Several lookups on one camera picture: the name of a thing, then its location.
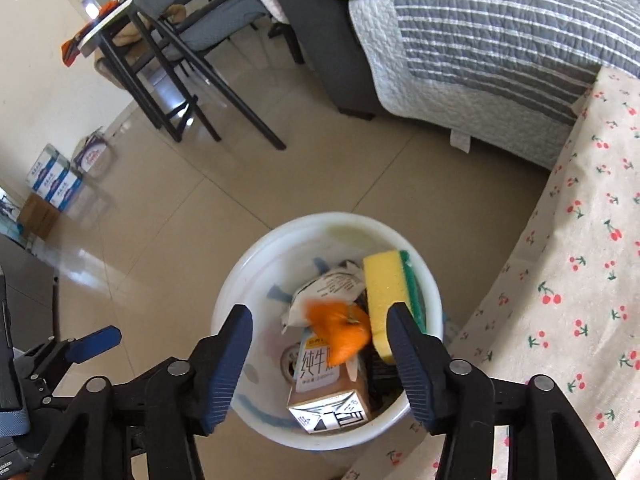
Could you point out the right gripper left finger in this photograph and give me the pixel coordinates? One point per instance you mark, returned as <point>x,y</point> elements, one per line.
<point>158,414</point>

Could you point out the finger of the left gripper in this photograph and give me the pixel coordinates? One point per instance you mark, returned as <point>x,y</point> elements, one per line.
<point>42,368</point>

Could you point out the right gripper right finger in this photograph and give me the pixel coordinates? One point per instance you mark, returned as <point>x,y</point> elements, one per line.
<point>453,398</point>

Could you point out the milk carton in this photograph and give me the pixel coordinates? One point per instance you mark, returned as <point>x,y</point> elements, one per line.
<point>327,398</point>

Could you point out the orange peel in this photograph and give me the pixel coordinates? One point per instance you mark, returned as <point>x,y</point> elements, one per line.
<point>344,327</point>

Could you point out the white snack bag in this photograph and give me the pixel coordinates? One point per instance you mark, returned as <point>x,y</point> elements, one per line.
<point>344,282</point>

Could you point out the white trash bucket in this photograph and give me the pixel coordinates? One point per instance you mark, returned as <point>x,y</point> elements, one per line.
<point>264,280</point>

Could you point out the cherry print tablecloth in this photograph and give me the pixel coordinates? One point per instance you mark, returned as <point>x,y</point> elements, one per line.
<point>566,303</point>

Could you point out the brown cardboard box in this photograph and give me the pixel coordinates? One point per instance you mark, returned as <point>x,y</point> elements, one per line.
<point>37,217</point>

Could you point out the white blue carton box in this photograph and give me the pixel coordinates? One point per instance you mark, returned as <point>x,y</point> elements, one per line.
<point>53,178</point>

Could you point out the white red bag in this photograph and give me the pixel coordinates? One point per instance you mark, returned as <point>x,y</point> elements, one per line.
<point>94,155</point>

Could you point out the yellow green sponge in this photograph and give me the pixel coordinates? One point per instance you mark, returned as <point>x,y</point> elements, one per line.
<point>390,280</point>

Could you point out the dining table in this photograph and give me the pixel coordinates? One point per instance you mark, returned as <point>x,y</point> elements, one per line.
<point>88,38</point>

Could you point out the black metal chair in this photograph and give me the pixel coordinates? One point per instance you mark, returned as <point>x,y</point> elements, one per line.
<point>139,31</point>

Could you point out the grey striped quilt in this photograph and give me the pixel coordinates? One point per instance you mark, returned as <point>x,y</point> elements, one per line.
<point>506,72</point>

